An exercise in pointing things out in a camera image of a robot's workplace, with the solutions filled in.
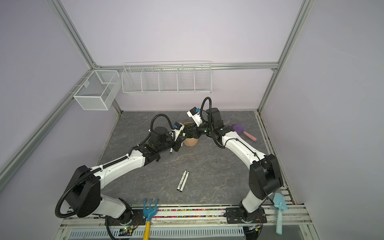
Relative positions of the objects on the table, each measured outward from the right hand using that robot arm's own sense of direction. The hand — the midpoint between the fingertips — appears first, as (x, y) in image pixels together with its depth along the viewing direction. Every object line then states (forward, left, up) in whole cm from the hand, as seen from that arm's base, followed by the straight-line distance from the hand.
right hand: (185, 131), depth 80 cm
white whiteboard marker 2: (-19, +1, -22) cm, 29 cm away
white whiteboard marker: (-19, +3, -22) cm, 29 cm away
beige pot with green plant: (+3, -2, -13) cm, 13 cm away
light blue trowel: (-30, -49, -21) cm, 62 cm away
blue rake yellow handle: (-35, +18, -22) cm, 45 cm away
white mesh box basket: (+30, +58, +5) cm, 66 cm away
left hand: (-1, 0, -3) cm, 3 cm away
